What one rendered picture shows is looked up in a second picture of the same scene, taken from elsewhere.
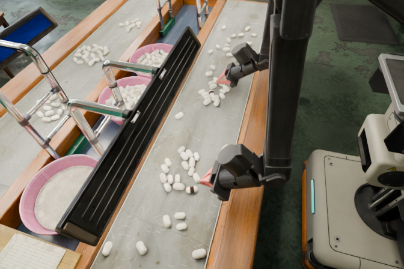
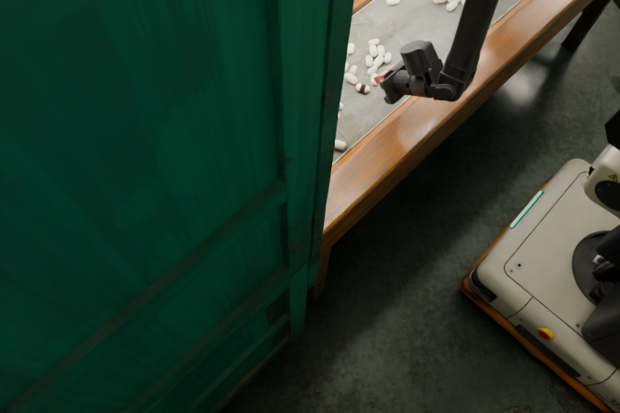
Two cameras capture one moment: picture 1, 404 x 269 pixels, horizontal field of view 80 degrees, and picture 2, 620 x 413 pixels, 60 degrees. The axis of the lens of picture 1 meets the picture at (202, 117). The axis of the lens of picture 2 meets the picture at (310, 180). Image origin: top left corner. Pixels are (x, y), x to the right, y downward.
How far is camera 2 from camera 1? 0.68 m
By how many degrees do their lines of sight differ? 19
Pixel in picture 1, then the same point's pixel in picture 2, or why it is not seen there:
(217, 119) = (439, 29)
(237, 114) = not seen: hidden behind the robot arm
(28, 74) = not seen: outside the picture
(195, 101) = not seen: outside the picture
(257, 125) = (484, 57)
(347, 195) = (576, 230)
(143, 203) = not seen: hidden behind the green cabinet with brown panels
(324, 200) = (536, 219)
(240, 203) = (407, 123)
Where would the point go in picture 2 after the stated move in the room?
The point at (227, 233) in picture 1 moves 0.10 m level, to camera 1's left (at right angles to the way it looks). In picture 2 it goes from (376, 141) to (340, 124)
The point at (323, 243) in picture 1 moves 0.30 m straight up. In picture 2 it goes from (497, 260) to (535, 227)
